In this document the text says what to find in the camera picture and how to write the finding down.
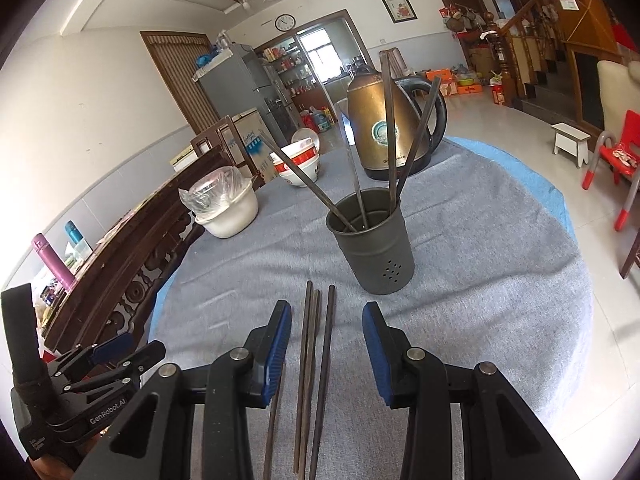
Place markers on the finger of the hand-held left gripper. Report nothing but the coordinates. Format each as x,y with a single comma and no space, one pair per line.
135,360
112,348

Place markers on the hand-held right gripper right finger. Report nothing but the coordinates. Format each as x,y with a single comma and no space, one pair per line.
376,355

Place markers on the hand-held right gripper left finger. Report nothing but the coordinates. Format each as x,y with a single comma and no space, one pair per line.
278,350

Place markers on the dark chopstick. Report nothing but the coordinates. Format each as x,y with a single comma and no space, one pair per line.
389,135
422,125
312,350
352,170
322,385
303,385
300,180
272,435

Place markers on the dark metal utensil holder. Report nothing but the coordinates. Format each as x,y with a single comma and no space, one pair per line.
370,260

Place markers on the carved dark wooden bench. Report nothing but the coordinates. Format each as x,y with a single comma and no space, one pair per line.
125,260

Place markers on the purple bottle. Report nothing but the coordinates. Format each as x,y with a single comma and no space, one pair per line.
50,260

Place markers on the teal bottle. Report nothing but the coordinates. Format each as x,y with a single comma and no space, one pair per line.
74,234

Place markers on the grey tablecloth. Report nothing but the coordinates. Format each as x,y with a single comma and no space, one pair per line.
475,260

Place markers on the white pot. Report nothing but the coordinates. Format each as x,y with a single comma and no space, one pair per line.
230,220

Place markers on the clear plastic bag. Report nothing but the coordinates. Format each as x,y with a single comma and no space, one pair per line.
210,190

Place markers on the white red-rimmed bowl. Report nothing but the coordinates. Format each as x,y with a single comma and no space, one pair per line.
300,177
300,155

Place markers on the brown wooden chair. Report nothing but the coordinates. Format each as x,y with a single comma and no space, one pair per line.
632,255
200,145

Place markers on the white chest freezer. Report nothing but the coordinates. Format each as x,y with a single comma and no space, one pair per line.
250,127

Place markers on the blue under cloth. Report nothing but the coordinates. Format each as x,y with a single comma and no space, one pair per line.
540,180

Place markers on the gold electric kettle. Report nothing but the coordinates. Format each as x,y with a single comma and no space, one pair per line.
370,110

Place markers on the grey refrigerator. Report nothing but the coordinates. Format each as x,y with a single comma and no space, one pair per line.
235,85

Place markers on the brown wooden door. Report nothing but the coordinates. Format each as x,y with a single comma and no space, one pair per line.
170,75

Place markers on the glass shelf with bottles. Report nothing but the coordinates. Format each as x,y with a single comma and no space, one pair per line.
290,70

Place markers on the orange cardboard box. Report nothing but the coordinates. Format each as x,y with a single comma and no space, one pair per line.
470,89

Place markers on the small white stool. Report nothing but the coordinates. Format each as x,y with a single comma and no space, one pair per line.
570,137

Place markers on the wooden stair railing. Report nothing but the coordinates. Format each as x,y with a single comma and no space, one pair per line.
502,60

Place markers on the red plastic chair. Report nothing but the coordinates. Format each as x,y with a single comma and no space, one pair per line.
627,130

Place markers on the framed flower picture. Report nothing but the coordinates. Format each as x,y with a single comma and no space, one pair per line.
399,8

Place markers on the cream armchair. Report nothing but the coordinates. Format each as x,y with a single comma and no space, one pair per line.
617,90

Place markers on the round wall clock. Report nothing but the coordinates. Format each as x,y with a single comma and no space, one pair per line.
285,22

